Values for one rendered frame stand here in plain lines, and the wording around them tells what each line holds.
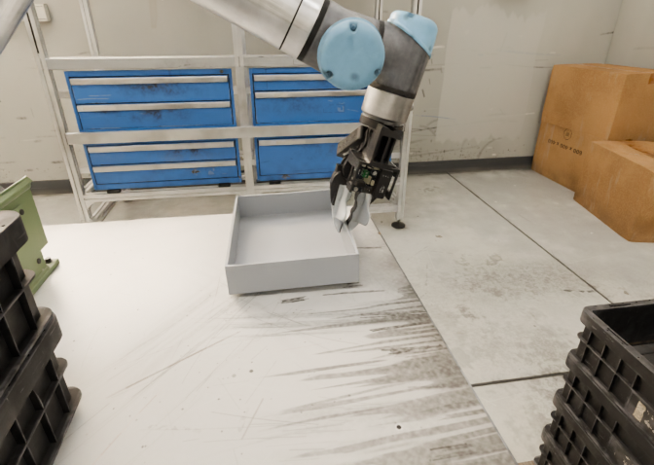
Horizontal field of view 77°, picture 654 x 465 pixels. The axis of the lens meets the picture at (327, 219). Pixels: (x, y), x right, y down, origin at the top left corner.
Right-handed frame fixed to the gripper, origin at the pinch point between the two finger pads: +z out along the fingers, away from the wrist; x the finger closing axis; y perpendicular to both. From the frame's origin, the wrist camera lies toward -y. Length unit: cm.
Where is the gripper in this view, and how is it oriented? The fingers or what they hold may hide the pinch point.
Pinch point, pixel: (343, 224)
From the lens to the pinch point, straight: 75.3
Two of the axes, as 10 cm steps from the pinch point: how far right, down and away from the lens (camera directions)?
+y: 2.1, 4.3, -8.8
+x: 9.4, 1.7, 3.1
